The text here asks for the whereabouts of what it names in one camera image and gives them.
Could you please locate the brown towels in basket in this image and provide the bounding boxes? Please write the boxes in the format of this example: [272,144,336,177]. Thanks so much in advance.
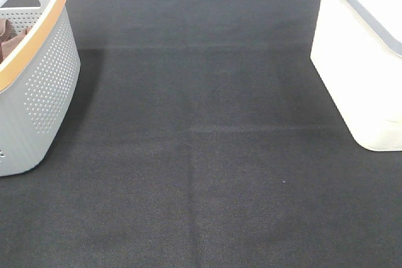
[1,19,31,62]

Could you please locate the white plastic storage bin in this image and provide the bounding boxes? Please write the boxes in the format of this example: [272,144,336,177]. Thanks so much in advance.
[310,0,401,151]

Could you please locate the black fabric table cover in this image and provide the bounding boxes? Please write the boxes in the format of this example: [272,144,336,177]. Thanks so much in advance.
[1,0,401,267]

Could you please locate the grey perforated laundry basket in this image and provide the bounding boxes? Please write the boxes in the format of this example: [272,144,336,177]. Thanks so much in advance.
[1,0,80,176]

